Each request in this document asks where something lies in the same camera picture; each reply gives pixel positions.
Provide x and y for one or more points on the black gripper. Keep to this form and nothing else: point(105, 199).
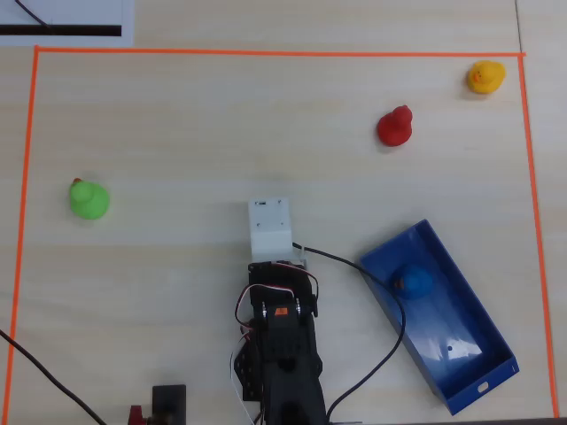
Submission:
point(271, 271)

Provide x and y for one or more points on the blue rubber duck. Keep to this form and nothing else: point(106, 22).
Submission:
point(414, 283)

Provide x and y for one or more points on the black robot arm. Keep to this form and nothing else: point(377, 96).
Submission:
point(283, 367)

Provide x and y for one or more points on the blue rectangular plastic box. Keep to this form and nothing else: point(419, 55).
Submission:
point(447, 323)

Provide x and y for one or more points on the red rubber duck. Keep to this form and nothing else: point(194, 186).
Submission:
point(395, 128)

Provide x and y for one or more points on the green rubber duck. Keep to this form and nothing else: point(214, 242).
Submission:
point(90, 201)

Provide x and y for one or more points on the yellow rubber duck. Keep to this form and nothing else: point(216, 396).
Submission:
point(487, 77)

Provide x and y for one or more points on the red clamp knob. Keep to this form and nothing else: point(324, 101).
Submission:
point(136, 416)

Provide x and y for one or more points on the orange tape strip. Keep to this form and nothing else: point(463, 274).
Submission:
point(536, 221)
point(22, 221)
point(283, 53)

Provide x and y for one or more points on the white paper with black bar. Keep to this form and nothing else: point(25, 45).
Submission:
point(88, 17)

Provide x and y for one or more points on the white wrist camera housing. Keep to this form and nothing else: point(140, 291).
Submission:
point(270, 226)

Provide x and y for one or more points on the black camera stand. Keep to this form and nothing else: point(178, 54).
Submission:
point(168, 403)

